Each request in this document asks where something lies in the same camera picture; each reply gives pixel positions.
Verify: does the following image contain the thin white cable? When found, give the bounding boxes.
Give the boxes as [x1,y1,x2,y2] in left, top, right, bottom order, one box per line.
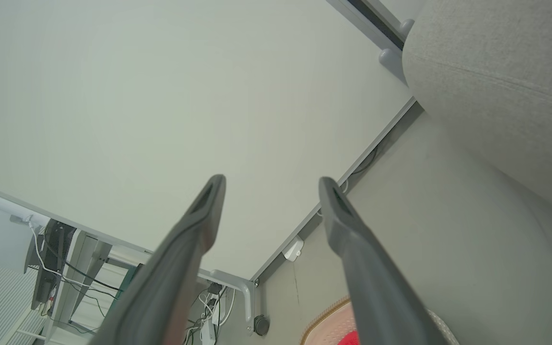
[27,223,123,300]

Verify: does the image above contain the grey partition foot with caster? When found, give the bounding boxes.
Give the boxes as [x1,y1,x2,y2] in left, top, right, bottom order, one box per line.
[198,269,257,336]

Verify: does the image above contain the long white power strip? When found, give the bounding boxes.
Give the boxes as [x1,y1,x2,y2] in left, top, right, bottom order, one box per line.
[201,287,227,345]

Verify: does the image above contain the cream plastic laundry basket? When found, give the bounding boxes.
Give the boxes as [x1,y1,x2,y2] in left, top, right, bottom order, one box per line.
[300,297,459,345]

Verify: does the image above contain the white desk frame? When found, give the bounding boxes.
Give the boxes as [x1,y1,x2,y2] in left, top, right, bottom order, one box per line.
[41,229,154,345]

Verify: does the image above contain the grey fabric sofa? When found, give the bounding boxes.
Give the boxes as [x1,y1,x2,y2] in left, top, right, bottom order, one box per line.
[402,0,552,226]

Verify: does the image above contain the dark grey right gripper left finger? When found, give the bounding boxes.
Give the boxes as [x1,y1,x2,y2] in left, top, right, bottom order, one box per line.
[89,174,227,345]

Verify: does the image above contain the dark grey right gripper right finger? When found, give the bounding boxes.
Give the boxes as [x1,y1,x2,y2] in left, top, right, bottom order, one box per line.
[318,176,449,345]

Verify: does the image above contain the large white partition panel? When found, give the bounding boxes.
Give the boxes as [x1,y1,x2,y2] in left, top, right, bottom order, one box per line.
[0,0,415,283]

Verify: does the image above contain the narrow white partition panel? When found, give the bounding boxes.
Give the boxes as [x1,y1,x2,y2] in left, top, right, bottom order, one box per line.
[367,0,427,29]

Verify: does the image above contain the black electronic box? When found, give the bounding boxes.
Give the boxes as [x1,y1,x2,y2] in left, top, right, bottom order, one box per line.
[24,219,76,310]

